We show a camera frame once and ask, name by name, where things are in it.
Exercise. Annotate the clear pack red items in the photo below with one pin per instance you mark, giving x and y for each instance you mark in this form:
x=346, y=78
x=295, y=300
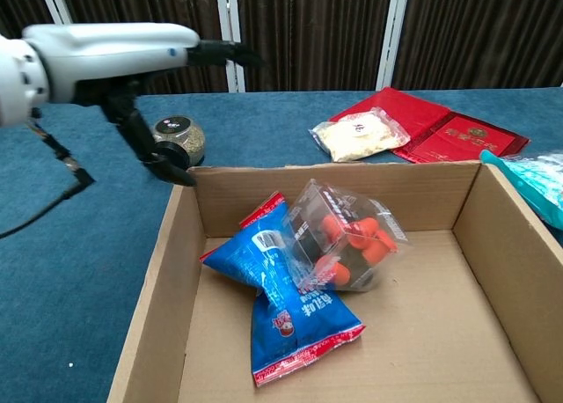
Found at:
x=352, y=240

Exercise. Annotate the red gift box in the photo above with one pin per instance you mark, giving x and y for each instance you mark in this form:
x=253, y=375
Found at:
x=457, y=141

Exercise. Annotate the teal wet wipes pack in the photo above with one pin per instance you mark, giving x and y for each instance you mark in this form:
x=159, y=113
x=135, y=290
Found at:
x=534, y=187

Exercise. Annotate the blue felt table cover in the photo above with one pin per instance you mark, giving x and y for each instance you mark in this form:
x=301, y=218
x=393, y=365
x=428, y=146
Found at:
x=66, y=288

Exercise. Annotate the beige powder packet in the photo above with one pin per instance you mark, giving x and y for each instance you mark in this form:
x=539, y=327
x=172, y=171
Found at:
x=358, y=134

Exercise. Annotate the dark brown pleated curtain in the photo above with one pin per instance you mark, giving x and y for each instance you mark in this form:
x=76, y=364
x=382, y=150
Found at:
x=308, y=29

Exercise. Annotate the round glass jar black lid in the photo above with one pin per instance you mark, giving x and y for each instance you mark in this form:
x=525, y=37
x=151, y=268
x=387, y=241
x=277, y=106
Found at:
x=189, y=137

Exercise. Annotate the cardboard box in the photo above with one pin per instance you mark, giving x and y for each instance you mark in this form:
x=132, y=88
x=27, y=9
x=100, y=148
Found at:
x=422, y=324

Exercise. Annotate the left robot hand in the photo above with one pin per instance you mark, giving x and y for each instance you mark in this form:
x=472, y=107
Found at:
x=114, y=53

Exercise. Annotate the plain red envelope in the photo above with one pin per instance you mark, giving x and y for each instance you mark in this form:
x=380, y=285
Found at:
x=404, y=104

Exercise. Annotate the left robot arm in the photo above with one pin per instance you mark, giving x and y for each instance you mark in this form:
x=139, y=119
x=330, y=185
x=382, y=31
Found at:
x=17, y=82

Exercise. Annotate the blue snack bag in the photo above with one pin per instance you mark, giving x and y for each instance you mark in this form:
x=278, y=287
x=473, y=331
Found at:
x=281, y=319

